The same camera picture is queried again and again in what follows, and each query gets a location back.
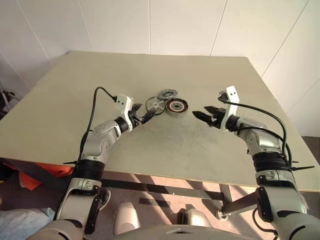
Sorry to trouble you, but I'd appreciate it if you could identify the silver spoked rotor wheel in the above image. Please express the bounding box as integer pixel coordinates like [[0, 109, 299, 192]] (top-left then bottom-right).
[[145, 96, 167, 116]]

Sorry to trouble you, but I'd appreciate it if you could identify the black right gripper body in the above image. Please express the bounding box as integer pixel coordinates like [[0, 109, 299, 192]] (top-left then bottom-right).
[[208, 107, 227, 131]]

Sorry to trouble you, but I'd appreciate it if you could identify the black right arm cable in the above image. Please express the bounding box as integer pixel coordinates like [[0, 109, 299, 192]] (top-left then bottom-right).
[[216, 96, 295, 173]]

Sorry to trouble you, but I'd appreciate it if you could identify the grey robot torso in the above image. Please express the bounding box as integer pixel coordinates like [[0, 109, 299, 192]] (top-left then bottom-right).
[[113, 223, 218, 240]]

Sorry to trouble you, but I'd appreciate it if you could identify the beige rounded shape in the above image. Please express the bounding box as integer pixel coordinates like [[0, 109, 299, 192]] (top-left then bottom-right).
[[113, 201, 141, 236], [177, 208, 213, 228]]

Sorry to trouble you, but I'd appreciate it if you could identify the grey toothed sprocket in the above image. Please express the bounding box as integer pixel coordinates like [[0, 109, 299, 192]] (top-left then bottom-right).
[[157, 89, 179, 101]]

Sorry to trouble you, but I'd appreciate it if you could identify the dark metal table frame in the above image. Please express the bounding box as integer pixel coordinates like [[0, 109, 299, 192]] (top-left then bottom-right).
[[0, 157, 258, 221]]

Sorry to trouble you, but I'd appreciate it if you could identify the table caster wheel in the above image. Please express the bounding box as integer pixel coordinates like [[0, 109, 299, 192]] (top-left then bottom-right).
[[216, 209, 230, 221]]

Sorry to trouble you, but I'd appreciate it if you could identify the person's blue jeans leg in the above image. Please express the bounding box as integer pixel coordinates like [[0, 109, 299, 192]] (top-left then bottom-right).
[[0, 207, 56, 240]]

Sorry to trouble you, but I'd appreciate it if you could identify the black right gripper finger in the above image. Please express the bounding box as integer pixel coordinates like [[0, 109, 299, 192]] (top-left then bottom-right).
[[203, 105, 221, 115], [191, 110, 214, 125]]

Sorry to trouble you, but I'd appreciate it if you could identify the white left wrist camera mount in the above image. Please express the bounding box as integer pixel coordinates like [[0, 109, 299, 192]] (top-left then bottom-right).
[[113, 93, 135, 131]]

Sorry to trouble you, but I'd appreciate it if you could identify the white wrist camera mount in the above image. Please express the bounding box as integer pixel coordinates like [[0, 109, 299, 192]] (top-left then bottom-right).
[[113, 93, 135, 131], [216, 86, 241, 132]]

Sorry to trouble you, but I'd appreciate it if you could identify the orange cloth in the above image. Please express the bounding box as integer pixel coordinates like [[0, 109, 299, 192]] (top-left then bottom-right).
[[18, 162, 76, 191]]

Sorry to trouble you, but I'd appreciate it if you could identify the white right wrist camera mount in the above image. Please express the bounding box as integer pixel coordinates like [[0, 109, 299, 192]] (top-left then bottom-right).
[[216, 86, 241, 132]]

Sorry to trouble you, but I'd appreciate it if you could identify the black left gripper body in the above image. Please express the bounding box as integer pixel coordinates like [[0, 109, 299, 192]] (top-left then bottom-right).
[[131, 109, 146, 129]]

